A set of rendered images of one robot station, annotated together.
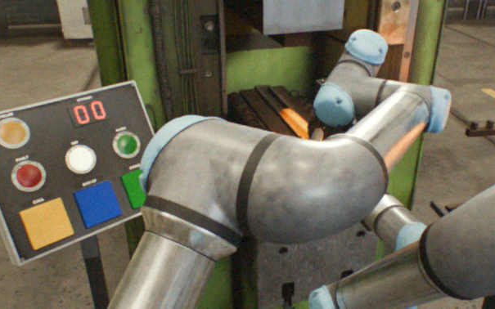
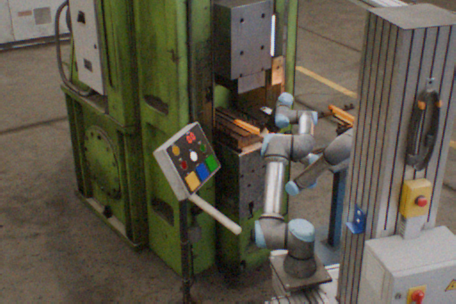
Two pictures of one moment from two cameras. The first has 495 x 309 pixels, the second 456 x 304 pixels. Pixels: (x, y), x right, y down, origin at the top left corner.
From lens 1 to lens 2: 2.33 m
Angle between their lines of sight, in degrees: 21
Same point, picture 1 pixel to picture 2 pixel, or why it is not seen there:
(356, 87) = (289, 114)
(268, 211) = (297, 152)
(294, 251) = (253, 184)
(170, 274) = (280, 169)
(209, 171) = (282, 145)
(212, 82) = (208, 114)
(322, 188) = (306, 144)
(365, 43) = (286, 98)
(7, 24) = not seen: outside the picture
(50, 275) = (65, 255)
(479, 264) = (337, 155)
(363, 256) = not seen: hidden behind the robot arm
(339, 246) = not seen: hidden behind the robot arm
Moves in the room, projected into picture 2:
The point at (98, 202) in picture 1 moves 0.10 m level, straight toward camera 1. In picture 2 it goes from (202, 171) to (215, 178)
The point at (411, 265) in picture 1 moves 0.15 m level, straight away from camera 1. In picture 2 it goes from (321, 161) to (317, 146)
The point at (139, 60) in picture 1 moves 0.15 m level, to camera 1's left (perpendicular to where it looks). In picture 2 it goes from (183, 110) to (157, 115)
